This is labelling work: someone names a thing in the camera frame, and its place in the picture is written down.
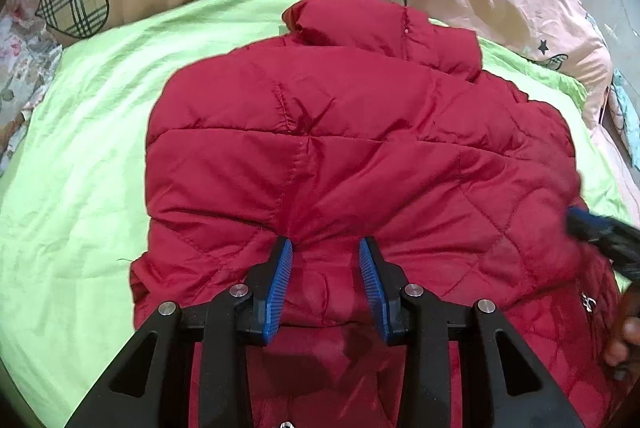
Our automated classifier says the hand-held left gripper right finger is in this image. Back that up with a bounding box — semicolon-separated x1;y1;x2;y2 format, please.
357;236;586;428

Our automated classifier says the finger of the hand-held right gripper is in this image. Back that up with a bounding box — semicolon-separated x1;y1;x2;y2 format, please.
564;205;640;283

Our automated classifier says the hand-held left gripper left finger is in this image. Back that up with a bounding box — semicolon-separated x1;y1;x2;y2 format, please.
65;235;296;428

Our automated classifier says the red quilted jacket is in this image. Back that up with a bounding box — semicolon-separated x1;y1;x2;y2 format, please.
129;0;626;428

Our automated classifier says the person's right hand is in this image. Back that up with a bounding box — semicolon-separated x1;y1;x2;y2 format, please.
602;282;640;381

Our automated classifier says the light blue patterned cloth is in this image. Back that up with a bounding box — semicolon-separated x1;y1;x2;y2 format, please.
609;67;640;161

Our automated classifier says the light green bed sheet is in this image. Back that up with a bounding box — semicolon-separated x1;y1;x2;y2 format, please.
0;0;637;415

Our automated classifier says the floral ruffled pillow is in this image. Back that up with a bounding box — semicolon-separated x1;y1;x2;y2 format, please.
0;2;64;171

